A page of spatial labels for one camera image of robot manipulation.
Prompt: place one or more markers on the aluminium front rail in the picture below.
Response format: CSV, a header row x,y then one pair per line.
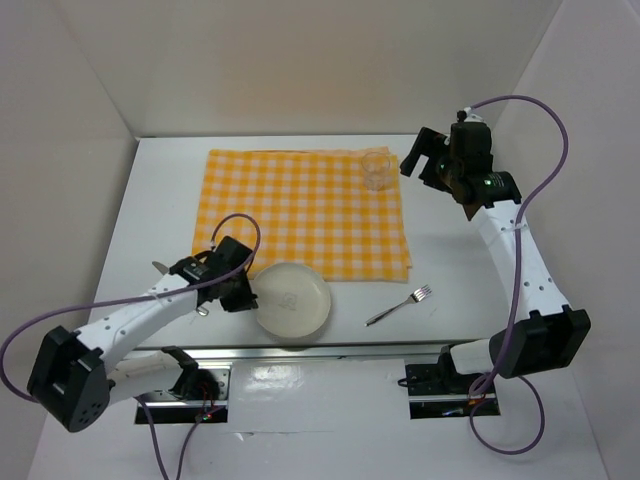
x,y
318,351

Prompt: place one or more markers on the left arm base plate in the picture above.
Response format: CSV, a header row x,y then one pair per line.
x,y
207,400

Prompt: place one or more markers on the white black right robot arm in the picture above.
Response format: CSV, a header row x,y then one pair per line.
x,y
488,280

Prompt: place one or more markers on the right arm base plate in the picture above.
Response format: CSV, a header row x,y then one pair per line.
x,y
431,396

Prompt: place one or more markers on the silver fork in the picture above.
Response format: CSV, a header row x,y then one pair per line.
x,y
416,296

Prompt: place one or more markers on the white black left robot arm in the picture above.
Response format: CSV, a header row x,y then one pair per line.
x,y
78,374

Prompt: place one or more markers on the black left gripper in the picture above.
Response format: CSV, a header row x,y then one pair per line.
x,y
244,300

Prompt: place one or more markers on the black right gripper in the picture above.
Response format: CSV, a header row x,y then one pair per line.
x,y
432,144

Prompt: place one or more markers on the clear drinking glass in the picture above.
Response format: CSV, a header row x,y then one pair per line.
x,y
376,167

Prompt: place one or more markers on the yellow white checkered cloth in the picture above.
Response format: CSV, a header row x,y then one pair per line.
x,y
307,207

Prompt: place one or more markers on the silver table knife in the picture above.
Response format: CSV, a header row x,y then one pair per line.
x,y
163,269

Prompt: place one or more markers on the cream round plate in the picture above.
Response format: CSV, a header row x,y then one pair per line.
x,y
294,302

